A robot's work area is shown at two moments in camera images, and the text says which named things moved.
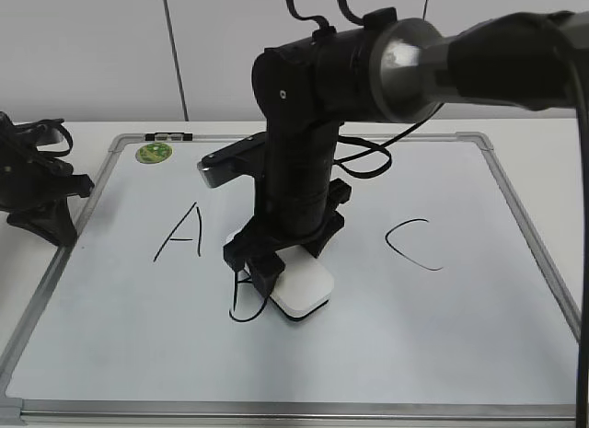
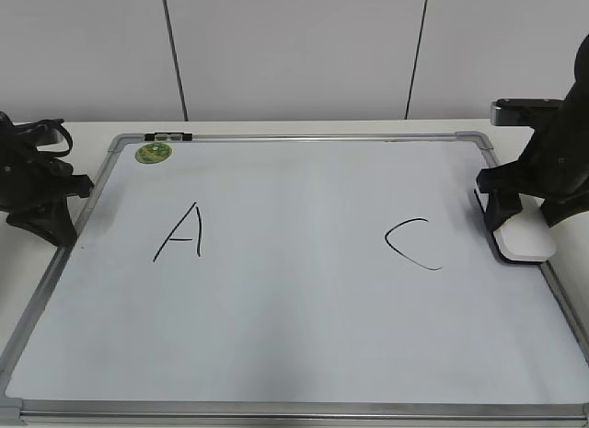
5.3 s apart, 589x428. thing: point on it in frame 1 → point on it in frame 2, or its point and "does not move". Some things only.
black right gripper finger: x=317 y=246 → x=559 y=209
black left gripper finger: x=265 y=271 → x=501 y=206
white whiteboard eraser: x=306 y=283 → x=525 y=237
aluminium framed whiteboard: x=446 y=304 does not move
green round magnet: x=153 y=153 does not move
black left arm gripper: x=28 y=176 does not move
